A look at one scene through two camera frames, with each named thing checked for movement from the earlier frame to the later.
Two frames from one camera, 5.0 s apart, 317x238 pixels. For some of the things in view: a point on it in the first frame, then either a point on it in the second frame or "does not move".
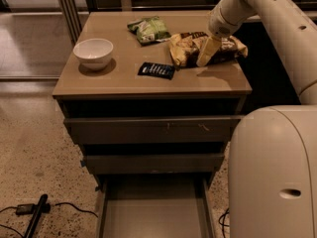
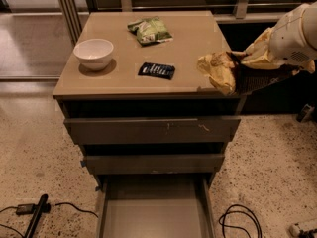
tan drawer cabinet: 154,98 does not move
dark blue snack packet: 156,69 does not move
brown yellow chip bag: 186,48 -> 222,67
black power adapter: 23,209 does not move
